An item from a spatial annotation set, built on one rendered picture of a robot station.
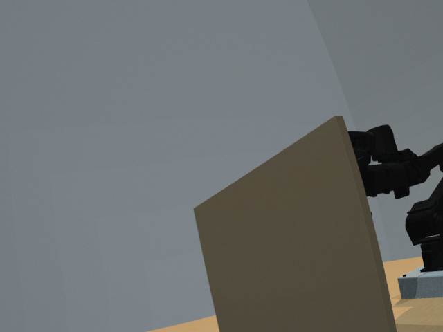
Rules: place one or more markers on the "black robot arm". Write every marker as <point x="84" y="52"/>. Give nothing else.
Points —
<point x="426" y="217"/>

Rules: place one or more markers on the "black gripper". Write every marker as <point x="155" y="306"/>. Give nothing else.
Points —
<point x="377" y="179"/>

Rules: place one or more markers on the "tan flat board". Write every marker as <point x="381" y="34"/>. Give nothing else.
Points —
<point x="291" y="246"/>

